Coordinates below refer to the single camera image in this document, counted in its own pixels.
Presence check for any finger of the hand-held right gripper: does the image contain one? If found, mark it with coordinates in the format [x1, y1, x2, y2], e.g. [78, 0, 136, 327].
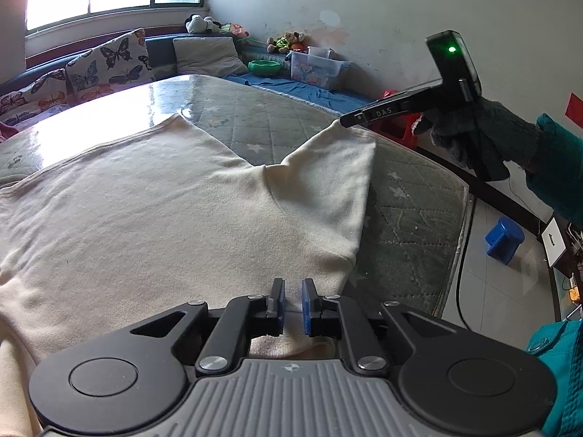
[339, 109, 368, 129]

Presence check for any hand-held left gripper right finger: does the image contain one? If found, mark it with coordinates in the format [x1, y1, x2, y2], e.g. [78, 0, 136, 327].
[300, 277, 456, 376]

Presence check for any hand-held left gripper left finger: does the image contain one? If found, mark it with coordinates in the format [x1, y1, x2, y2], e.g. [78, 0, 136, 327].
[130, 277, 286, 378]

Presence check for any cream long-sleeve top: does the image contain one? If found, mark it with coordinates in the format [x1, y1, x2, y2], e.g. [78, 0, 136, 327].
[0, 114, 376, 437]

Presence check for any person's right forearm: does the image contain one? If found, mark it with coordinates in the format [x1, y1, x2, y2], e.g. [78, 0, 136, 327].
[526, 114, 583, 225]

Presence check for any person's right hand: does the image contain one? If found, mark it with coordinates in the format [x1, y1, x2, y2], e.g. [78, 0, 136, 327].
[412, 98, 544, 174]

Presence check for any blue sofa sheet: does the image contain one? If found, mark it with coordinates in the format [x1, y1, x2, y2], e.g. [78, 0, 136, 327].
[222, 72, 375, 116]

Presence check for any red plastic stool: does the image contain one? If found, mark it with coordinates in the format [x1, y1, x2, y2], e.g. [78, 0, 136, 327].
[374, 90, 427, 150]

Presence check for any clear plastic storage box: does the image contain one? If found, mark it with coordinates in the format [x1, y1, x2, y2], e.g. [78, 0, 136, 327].
[285, 46, 355, 91]

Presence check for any green bowl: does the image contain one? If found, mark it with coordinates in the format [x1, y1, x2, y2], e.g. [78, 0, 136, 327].
[248, 59, 283, 78]

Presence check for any brown bear plush toy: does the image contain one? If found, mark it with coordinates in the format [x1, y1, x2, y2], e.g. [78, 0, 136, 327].
[265, 31, 307, 54]

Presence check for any quilted grey table cover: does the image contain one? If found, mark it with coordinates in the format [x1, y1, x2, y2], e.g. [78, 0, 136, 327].
[0, 74, 471, 328]

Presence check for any pink and green plush toy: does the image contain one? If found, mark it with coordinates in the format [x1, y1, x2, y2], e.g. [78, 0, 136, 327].
[220, 22, 251, 40]

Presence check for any grey pillow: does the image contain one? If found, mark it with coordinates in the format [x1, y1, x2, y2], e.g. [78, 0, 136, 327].
[172, 35, 250, 78]

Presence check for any blue plastic stool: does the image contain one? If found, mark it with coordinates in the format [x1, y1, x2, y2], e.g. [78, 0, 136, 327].
[484, 216, 526, 265]

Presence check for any panda plush toy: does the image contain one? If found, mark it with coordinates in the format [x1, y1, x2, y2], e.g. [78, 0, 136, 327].
[184, 13, 222, 36]

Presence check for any white power box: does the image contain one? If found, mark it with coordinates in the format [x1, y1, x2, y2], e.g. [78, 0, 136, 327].
[541, 217, 568, 267]

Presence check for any dark blue sofa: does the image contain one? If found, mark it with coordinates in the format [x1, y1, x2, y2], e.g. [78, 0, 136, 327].
[0, 33, 375, 116]

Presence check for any large butterfly print pillow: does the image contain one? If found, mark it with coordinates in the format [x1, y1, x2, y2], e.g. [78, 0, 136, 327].
[65, 27, 156, 102]

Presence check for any person's teal jacket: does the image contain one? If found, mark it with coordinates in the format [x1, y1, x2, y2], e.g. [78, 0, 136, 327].
[525, 319, 583, 437]

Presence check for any long butterfly print pillow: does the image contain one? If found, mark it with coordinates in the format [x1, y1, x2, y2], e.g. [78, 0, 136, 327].
[0, 68, 70, 125]

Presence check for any red wall sticker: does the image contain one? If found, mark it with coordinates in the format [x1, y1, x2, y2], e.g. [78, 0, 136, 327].
[565, 92, 583, 122]

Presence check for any black cable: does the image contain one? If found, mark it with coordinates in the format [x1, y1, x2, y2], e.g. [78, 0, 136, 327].
[454, 190, 477, 331]

